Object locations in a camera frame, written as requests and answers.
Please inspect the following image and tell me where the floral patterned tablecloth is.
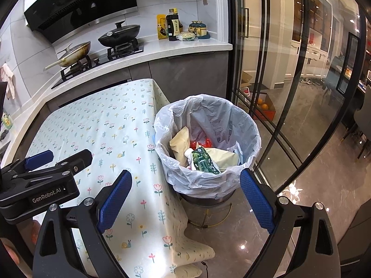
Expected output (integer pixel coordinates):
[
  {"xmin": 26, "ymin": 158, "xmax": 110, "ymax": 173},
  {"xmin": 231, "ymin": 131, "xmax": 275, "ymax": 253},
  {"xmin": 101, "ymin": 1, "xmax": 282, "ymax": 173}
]
[{"xmin": 27, "ymin": 79, "xmax": 215, "ymax": 277}]

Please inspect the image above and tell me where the green patterned snack pack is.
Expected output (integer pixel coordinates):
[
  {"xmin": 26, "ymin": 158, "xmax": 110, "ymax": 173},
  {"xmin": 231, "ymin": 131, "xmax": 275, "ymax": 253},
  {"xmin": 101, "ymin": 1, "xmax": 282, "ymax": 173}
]
[{"xmin": 191, "ymin": 146, "xmax": 220, "ymax": 174}]

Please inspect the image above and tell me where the red plastic bag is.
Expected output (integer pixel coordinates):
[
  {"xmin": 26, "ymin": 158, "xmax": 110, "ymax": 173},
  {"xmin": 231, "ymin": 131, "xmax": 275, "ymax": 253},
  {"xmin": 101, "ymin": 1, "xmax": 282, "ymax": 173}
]
[{"xmin": 190, "ymin": 137, "xmax": 213, "ymax": 150}]

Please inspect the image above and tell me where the cardboard box with oranges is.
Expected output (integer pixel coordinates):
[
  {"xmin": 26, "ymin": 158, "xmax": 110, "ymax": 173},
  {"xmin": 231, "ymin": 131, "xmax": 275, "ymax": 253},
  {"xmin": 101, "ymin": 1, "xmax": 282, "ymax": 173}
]
[{"xmin": 253, "ymin": 93, "xmax": 276, "ymax": 121}]

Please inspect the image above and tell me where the yellow green wet wipes pack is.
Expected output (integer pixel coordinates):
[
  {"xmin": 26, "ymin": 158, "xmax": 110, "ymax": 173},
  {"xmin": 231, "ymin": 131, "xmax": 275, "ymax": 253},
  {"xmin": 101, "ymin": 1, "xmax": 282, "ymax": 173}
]
[{"xmin": 205, "ymin": 148, "xmax": 239, "ymax": 172}]

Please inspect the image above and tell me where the black wok with lid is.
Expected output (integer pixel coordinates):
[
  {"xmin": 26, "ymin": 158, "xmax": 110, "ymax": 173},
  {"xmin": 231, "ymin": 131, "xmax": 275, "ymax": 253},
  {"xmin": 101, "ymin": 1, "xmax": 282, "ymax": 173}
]
[{"xmin": 98, "ymin": 21, "xmax": 140, "ymax": 48}]

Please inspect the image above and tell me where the black gas stove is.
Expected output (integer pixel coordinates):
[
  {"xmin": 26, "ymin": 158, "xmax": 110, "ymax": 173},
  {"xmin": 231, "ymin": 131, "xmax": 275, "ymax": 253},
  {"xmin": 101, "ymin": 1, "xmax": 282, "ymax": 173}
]
[{"xmin": 51, "ymin": 38, "xmax": 144, "ymax": 89}]

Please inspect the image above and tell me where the person's left hand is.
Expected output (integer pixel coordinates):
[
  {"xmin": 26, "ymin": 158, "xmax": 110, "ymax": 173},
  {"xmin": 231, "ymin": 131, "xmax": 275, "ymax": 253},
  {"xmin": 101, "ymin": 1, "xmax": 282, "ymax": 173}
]
[{"xmin": 1, "ymin": 217, "xmax": 41, "ymax": 277}]

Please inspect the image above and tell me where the small wrapped food packet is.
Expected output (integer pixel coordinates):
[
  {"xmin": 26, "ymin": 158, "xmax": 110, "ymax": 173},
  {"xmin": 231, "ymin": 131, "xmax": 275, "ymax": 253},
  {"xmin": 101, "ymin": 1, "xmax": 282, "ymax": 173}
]
[{"xmin": 176, "ymin": 32, "xmax": 196, "ymax": 41}]

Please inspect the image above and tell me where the teal condiment jar set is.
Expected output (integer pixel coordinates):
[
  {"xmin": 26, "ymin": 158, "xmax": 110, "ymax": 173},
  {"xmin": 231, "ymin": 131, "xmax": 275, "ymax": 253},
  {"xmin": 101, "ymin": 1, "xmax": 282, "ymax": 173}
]
[{"xmin": 188, "ymin": 21, "xmax": 211, "ymax": 40}]

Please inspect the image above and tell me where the black framed glass sliding door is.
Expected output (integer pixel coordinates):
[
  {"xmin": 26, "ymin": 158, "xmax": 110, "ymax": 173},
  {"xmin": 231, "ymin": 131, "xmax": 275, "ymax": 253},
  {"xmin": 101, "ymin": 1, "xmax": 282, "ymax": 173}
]
[{"xmin": 228, "ymin": 0, "xmax": 370, "ymax": 192}]

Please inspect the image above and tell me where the trash bin with white liner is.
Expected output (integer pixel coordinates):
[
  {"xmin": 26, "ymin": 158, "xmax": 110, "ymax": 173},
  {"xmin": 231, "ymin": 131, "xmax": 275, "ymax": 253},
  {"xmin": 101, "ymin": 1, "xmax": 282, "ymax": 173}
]
[{"xmin": 153, "ymin": 93, "xmax": 262, "ymax": 229}]

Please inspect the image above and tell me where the white kitchen countertop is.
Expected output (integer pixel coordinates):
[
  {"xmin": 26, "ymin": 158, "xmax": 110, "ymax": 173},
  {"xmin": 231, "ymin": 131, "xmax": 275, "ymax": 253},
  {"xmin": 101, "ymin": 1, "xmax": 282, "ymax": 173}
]
[{"xmin": 1, "ymin": 38, "xmax": 233, "ymax": 166}]

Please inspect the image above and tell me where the green dish soap bottle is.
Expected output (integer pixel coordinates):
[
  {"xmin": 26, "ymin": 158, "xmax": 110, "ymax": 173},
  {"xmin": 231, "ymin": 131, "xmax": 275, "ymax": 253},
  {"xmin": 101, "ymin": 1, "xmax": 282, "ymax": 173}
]
[{"xmin": 1, "ymin": 112, "xmax": 13, "ymax": 130}]

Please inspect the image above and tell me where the beige paper bag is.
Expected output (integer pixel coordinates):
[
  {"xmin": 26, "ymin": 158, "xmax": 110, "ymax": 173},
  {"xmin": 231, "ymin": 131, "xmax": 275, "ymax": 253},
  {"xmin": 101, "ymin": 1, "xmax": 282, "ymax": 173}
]
[{"xmin": 169, "ymin": 126, "xmax": 191, "ymax": 167}]

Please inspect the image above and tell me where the dark soy sauce bottle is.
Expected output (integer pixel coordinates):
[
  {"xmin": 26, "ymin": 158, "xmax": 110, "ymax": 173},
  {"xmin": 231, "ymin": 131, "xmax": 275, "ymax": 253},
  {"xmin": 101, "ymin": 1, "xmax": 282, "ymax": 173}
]
[{"xmin": 166, "ymin": 8, "xmax": 182, "ymax": 41}]

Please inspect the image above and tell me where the black range hood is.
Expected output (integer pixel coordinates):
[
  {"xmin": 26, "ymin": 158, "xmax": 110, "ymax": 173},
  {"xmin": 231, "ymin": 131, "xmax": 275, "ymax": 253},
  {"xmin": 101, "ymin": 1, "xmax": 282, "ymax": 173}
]
[{"xmin": 24, "ymin": 0, "xmax": 138, "ymax": 43}]

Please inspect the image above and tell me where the pink hanging cloth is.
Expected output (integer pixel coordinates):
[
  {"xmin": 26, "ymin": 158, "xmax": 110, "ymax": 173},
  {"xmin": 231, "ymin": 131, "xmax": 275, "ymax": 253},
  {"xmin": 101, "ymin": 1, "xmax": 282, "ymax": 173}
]
[{"xmin": 1, "ymin": 63, "xmax": 15, "ymax": 100}]

